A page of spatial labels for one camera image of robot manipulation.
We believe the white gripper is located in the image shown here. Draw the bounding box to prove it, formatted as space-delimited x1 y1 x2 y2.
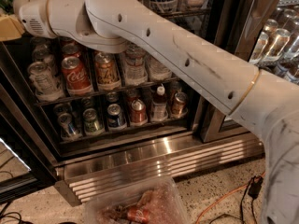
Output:
0 0 56 41

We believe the silver can shelf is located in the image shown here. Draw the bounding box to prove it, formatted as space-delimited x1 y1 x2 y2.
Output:
32 49 58 75
27 62 64 102

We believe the silver can middle shelf front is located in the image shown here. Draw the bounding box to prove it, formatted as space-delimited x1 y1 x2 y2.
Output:
27 62 64 102

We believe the red Coca-Cola can middle front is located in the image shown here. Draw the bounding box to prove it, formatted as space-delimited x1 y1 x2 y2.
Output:
62 56 93 96

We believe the orange can middle shelf front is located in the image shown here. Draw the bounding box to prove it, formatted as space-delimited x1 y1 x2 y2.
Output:
94 52 121 91

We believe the blue silver can bottom left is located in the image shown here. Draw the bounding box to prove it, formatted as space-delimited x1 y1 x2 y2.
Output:
57 113 82 140

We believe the green can bottom shelf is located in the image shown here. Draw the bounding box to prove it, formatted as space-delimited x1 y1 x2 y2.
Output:
83 108 105 136

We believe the dark blue can bottom shelf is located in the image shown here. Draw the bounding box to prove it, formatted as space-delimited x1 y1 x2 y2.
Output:
107 104 127 130

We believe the open glass fridge door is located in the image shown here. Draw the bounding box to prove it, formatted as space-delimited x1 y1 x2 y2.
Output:
0 85 56 204

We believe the red can bottom shelf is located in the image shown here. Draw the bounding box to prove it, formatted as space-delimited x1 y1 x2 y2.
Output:
130 99 148 126

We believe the copper can bottom shelf right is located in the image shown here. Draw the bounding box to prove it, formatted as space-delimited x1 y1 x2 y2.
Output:
171 91 188 117

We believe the red Coca-Cola can in bin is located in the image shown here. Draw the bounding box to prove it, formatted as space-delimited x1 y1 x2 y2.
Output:
126 207 150 224

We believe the closed glass fridge door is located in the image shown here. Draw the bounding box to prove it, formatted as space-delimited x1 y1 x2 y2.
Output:
200 0 299 144

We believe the clear water bottle left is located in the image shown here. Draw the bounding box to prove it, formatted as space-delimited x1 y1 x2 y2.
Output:
124 43 147 85

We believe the clear water bottle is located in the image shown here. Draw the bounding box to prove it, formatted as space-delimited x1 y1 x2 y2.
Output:
124 43 147 85
147 56 172 81

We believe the clear water bottle right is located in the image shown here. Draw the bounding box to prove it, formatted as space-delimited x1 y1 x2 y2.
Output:
147 56 172 81

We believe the brown drink bottle white cap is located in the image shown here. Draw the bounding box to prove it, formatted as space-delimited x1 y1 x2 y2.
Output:
150 86 167 121

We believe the clear plastic bin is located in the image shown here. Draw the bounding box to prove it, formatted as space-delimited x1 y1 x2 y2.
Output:
84 176 191 224

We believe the black power adapter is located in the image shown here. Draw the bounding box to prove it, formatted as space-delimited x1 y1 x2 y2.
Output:
248 175 263 200

